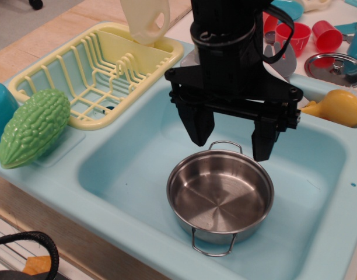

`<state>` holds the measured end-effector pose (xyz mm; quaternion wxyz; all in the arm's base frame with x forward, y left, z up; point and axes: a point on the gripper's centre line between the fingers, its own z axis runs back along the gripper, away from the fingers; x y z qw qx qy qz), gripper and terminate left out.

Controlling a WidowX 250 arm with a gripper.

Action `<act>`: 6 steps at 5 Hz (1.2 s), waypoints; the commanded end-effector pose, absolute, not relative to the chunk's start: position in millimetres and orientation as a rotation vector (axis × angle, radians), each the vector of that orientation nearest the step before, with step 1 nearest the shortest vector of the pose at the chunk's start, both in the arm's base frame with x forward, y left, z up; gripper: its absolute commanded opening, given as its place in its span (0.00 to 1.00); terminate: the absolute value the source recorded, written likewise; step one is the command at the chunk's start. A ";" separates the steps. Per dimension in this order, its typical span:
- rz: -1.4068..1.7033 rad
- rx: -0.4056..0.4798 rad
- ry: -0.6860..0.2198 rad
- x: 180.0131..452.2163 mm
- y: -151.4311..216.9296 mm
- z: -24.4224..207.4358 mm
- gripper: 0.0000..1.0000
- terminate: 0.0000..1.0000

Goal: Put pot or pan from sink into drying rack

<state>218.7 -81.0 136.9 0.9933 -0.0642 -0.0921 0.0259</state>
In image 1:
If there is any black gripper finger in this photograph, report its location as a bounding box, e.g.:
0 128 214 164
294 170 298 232
177 103 215 146
251 118 280 162

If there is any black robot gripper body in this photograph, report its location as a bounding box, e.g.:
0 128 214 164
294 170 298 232
164 22 303 131

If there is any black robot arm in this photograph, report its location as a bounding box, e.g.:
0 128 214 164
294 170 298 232
164 1 303 162

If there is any stainless steel pot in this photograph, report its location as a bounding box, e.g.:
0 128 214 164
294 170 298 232
166 141 274 257

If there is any steel pot lid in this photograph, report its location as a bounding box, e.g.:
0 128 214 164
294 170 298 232
304 52 357 88

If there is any pale yellow drying rack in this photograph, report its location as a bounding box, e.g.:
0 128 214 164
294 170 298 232
8 22 184 130

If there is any red plastic cup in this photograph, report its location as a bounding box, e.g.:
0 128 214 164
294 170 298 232
262 12 278 43
275 22 312 57
312 20 343 53

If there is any yellow dish brush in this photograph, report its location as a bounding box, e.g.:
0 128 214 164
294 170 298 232
298 87 357 128

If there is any blue plastic plate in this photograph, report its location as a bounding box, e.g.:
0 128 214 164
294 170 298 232
271 0 304 21

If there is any cream plastic object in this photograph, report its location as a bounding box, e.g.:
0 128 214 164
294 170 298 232
299 0 332 12

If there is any cream plastic jug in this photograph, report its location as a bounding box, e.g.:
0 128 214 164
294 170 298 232
120 0 170 46

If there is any teal plastic utensil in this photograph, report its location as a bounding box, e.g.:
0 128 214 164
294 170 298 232
335 22 357 35

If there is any green bitter melon toy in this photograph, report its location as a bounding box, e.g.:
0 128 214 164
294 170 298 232
0 89 71 169

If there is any blue plastic bowl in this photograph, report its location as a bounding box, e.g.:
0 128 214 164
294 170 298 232
0 83 19 141

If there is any black caster wheel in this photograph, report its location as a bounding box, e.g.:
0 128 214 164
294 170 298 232
29 0 43 11

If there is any orange object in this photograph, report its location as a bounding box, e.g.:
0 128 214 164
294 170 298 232
22 255 51 275

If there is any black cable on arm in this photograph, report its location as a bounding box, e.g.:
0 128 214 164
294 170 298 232
254 4 296 64

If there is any black cable loop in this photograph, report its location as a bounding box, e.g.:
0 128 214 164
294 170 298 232
0 231 60 280

